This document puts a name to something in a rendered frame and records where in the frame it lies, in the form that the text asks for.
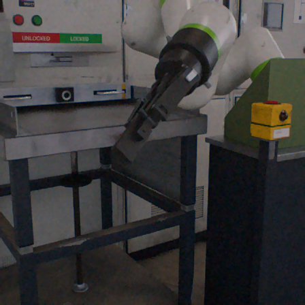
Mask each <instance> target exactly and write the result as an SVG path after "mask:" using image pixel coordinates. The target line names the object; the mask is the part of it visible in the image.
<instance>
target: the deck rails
mask: <svg viewBox="0 0 305 305"><path fill-rule="evenodd" d="M150 89H151V88H150V87H145V86H136V85H131V99H120V100H107V101H113V102H117V103H123V104H129V105H133V106H136V103H137V100H139V99H143V98H144V99H145V100H146V95H147V94H148V92H149V91H150ZM12 112H14V117H12ZM171 114H176V115H180V116H185V117H189V118H195V117H201V115H200V109H197V110H185V109H182V108H180V107H178V106H176V107H175V109H174V110H173V112H172V113H171ZM0 128H2V129H3V130H5V131H7V132H8V133H10V134H11V135H13V136H14V137H20V136H27V135H32V134H31V133H29V132H28V131H26V130H24V129H23V128H21V127H19V126H18V122H17V113H16V107H14V106H11V105H8V104H6V103H3V102H1V101H0Z"/></svg>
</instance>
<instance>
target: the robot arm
mask: <svg viewBox="0 0 305 305"><path fill-rule="evenodd" d="M236 33H237V26H236V21H235V18H234V16H233V14H232V13H231V12H230V11H229V10H228V9H227V8H226V7H225V6H224V5H221V4H220V3H217V2H214V1H203V2H202V0H143V2H141V4H139V6H137V7H136V8H135V9H134V10H132V11H131V12H130V13H129V14H128V15H127V16H126V17H125V19H124V22H123V26H122V34H123V39H124V42H125V43H126V45H128V47H130V48H132V49H134V50H137V51H139V52H143V53H144V54H147V55H150V56H152V57H155V58H156V59H159V62H158V64H157V66H156V67H155V83H154V84H153V85H152V86H151V89H150V91H149V92H148V94H147V95H146V100H145V99H144V98H143V99H139V100H137V103H136V106H135V108H134V109H133V112H132V113H131V115H130V117H129V118H128V120H127V122H126V123H125V124H124V127H125V128H126V129H125V130H124V131H123V134H122V136H121V137H120V138H119V139H118V141H117V142H116V143H115V144H114V145H113V147H112V148H111V149H110V152H111V153H112V154H113V155H114V156H115V157H116V158H117V159H118V160H119V161H120V162H122V163H123V165H128V164H129V163H131V162H133V161H134V160H135V158H136V157H137V155H138V153H139V152H140V151H141V149H142V147H143V145H144V143H145V142H146V141H147V139H148V138H149V136H150V135H151V133H152V132H153V131H152V129H154V128H156V127H157V125H158V124H159V123H160V122H161V121H162V122H163V121H166V120H167V118H168V116H169V115H170V114H171V113H172V112H173V110H174V109H175V107H176V106H178V107H180V108H182V109H185V110H197V109H200V108H202V107H204V106H205V105H206V104H208V103H209V102H210V101H211V100H212V98H213V97H214V95H219V96H222V95H227V94H229V93H231V92H232V91H233V90H235V89H236V88H238V87H239V86H240V85H241V84H243V83H244V82H246V81H247V80H248V79H249V78H250V79H251V81H252V82H253V80H254V79H255V78H256V77H257V76H258V73H259V72H260V71H261V70H262V69H263V67H265V66H266V64H267V63H268V61H269V60H270V59H284V56H283V54H282V52H281V51H280V49H279V48H278V46H277V45H276V42H275V41H274V38H273V37H272V35H271V34H270V32H269V31H268V30H267V29H264V28H262V27H255V28H252V29H248V30H246V31H245V32H244V33H243V34H241V35H240V36H239V37H238V39H237V40H236V41H235V39H236ZM151 128H152V129H151Z"/></svg>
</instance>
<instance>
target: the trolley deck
mask: <svg viewBox="0 0 305 305"><path fill-rule="evenodd" d="M15 107H16V113H17V122H18V126H19V127H21V128H23V129H24V130H26V131H28V132H29V133H31V134H32V135H27V136H20V137H14V136H13V135H11V134H10V133H8V132H7V131H5V130H3V129H2V128H0V157H1V158H2V159H3V160H4V161H5V162H7V161H15V160H21V159H30V158H35V157H44V156H49V155H58V154H63V153H72V152H78V151H83V150H92V149H97V148H105V147H111V146H113V145H114V144H115V143H116V142H117V141H118V139H119V138H120V136H119V135H120V134H122V133H123V131H124V130H125V129H126V128H125V127H124V124H125V123H126V122H127V120H128V118H129V117H130V115H131V113H132V112H133V109H134V108H135V106H133V105H129V104H123V103H117V102H113V101H89V102H80V103H61V104H48V105H32V106H15ZM200 115H201V117H195V118H189V117H185V116H180V115H176V114H170V115H169V116H168V118H167V120H166V121H163V122H162V121H161V122H160V123H159V124H158V125H157V127H156V128H154V129H152V128H151V129H152V133H151V135H150V136H149V138H148V139H147V141H146V142H153V141H159V140H167V139H172V138H181V137H187V136H192V135H201V134H206V133H207V122H208V115H207V114H201V113H200Z"/></svg>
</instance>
